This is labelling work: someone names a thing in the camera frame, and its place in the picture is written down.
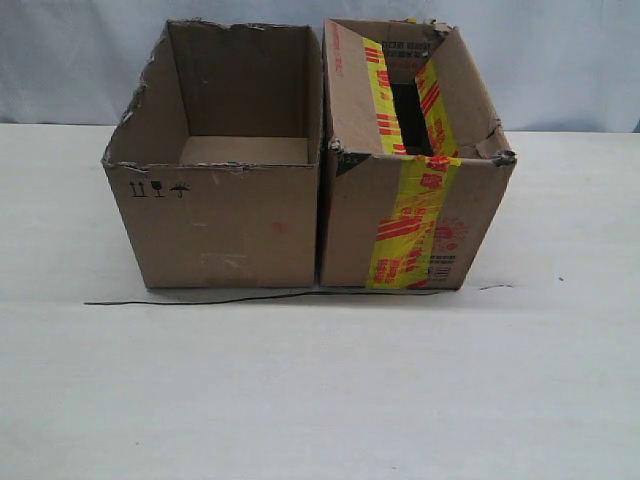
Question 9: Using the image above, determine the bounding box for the cardboard box with yellow tape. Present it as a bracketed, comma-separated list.
[320, 19, 517, 291]

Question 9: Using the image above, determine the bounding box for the open plain cardboard box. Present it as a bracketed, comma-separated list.
[101, 20, 323, 289]

